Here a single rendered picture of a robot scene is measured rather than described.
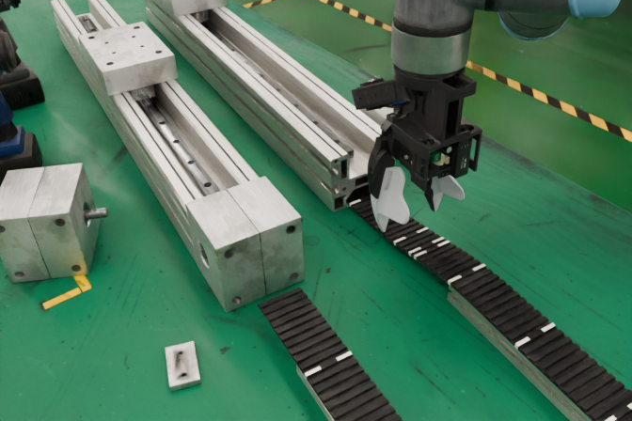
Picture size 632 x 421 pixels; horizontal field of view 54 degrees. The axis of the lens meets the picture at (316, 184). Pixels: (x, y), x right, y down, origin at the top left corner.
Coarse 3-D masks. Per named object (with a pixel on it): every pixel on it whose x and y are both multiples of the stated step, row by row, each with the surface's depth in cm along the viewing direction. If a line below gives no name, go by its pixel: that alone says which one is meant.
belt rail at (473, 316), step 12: (456, 300) 68; (468, 312) 67; (480, 324) 65; (492, 336) 64; (504, 348) 63; (516, 360) 62; (528, 360) 60; (528, 372) 61; (540, 372) 59; (540, 384) 60; (552, 384) 58; (552, 396) 58; (564, 396) 57; (564, 408) 57; (576, 408) 56; (576, 420) 57; (588, 420) 55
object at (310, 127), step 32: (160, 32) 133; (192, 32) 113; (224, 32) 119; (256, 32) 111; (192, 64) 119; (224, 64) 103; (256, 64) 110; (288, 64) 100; (224, 96) 108; (256, 96) 94; (288, 96) 97; (320, 96) 92; (256, 128) 99; (288, 128) 87; (320, 128) 89; (352, 128) 86; (288, 160) 91; (320, 160) 83; (352, 160) 85; (320, 192) 84
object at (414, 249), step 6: (426, 240) 75; (432, 240) 75; (438, 240) 74; (444, 240) 75; (408, 246) 74; (414, 246) 74; (420, 246) 74; (426, 246) 74; (432, 246) 74; (408, 252) 73; (414, 252) 73
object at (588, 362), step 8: (584, 352) 59; (568, 360) 59; (576, 360) 59; (584, 360) 59; (592, 360) 59; (552, 368) 58; (560, 368) 58; (568, 368) 58; (576, 368) 58; (584, 368) 58; (552, 376) 57; (560, 376) 58; (568, 376) 57; (576, 376) 57; (560, 384) 57
